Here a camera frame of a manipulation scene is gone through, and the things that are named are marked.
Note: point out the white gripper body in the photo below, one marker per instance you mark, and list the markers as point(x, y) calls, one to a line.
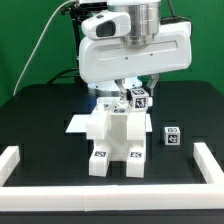
point(103, 56)

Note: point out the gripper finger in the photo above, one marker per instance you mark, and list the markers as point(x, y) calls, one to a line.
point(153, 79)
point(125, 93)

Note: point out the white cube nut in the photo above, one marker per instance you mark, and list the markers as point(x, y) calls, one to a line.
point(172, 135)
point(139, 99)

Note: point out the white chair back frame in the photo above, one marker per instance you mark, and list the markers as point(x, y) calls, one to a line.
point(98, 123)

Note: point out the white chair seat block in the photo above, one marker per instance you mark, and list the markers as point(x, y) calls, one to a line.
point(118, 140)

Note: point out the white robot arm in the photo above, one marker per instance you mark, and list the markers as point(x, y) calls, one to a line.
point(127, 40)

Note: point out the white U-shaped border fence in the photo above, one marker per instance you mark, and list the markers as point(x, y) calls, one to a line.
point(209, 195)

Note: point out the black camera stand pole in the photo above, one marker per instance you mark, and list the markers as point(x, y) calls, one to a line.
point(77, 15)

